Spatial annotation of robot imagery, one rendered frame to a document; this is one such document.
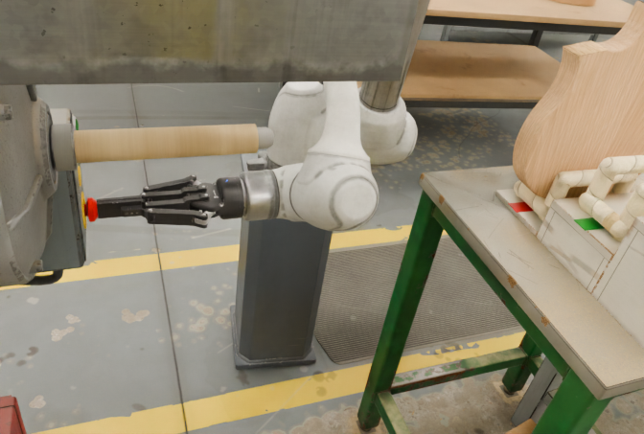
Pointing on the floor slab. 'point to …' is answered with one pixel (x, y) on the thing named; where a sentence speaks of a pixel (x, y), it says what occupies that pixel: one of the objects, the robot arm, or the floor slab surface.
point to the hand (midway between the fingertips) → (120, 207)
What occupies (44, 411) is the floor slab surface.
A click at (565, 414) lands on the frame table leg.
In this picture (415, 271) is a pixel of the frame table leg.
